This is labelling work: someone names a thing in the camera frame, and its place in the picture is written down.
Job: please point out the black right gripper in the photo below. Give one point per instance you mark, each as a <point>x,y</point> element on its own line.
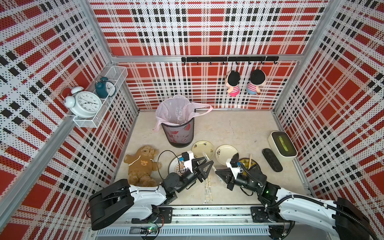
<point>229,176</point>

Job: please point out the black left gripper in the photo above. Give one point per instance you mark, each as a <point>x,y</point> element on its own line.
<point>200,174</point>

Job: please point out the bare wooden chopsticks pair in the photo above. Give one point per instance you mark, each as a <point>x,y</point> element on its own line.
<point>250,161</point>

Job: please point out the chopsticks pack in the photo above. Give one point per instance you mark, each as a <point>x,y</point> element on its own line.
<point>208,191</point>
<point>208,159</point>

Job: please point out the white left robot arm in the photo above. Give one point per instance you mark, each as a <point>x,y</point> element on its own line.
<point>121,199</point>

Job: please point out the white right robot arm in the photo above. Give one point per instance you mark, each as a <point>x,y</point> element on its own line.
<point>339,218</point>

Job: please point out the white orange patterned plate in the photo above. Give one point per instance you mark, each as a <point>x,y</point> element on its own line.
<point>177,164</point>

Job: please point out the cream plate with flowers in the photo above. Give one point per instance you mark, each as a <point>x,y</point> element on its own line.
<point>203,147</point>

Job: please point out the yellow dark patterned plate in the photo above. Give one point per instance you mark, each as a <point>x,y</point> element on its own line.
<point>255,165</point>

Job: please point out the cream plate with black pattern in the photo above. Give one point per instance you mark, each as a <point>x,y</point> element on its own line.
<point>225,152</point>

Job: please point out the black mesh trash bin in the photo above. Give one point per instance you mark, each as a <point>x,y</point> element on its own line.
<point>180,136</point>

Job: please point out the black remote control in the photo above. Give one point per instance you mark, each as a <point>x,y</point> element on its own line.
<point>272,160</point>

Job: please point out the brown teddy bear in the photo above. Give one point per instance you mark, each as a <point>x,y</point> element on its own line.
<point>141,165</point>

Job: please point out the pink plastic bin liner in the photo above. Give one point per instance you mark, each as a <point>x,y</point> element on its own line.
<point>178,110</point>

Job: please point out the white box with green display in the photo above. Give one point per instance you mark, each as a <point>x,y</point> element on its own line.
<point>282,146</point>

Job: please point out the green circuit board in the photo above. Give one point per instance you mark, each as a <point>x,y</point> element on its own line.
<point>148,230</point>

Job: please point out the doll with pink dress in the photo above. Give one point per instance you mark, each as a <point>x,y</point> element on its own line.
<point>232,83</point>

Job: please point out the doll with striped shirt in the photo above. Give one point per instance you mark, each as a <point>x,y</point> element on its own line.
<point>257,79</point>

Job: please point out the teal alarm clock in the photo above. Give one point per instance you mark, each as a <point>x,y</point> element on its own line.
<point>105,88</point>

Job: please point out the white alarm clock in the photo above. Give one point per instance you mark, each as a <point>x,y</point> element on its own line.
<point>82,103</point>

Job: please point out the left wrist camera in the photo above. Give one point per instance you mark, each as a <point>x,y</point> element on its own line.
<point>187,158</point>

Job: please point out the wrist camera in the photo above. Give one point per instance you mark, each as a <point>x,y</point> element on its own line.
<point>187,158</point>
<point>234,166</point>

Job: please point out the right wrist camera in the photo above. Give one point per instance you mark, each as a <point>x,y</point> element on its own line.
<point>234,166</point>

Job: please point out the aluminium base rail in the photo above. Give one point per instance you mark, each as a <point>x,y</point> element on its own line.
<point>206,221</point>

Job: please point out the black hook rail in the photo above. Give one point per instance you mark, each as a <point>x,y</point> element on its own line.
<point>229,59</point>

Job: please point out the white wire wall shelf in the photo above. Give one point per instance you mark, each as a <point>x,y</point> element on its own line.
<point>116,75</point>

